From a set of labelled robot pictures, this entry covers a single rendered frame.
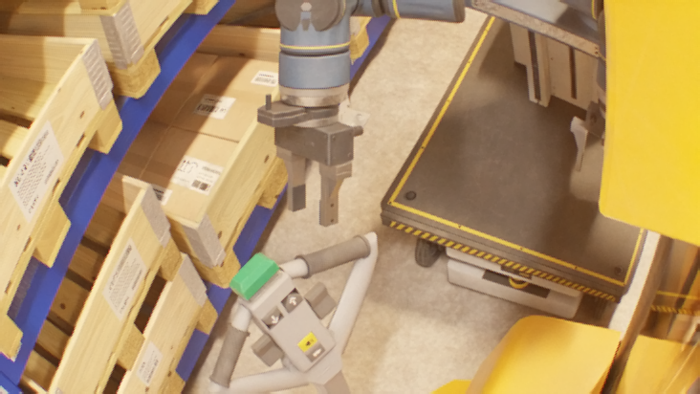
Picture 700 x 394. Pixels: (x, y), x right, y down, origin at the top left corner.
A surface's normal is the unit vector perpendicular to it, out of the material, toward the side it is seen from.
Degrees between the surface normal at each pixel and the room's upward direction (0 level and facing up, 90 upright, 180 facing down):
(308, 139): 62
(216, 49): 90
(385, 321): 0
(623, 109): 90
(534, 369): 0
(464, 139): 0
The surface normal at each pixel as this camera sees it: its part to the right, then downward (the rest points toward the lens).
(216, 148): -0.16, -0.60
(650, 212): -0.41, 0.76
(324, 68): 0.28, 0.35
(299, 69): -0.30, 0.34
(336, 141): 0.66, 0.28
